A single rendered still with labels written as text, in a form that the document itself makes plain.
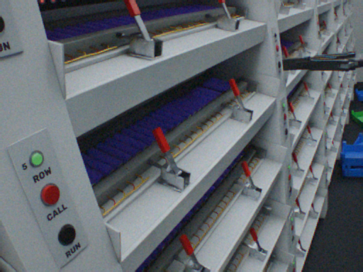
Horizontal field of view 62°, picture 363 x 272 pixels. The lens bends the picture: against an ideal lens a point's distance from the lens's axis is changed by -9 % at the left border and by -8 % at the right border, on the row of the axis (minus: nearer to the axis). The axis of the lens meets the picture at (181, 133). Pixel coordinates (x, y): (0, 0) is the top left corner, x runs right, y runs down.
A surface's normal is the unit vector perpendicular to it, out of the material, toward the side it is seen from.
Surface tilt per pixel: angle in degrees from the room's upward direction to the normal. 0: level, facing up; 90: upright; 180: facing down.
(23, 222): 90
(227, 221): 19
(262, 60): 90
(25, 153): 90
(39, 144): 90
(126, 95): 109
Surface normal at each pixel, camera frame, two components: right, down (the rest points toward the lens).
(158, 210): 0.10, -0.86
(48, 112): 0.84, 0.02
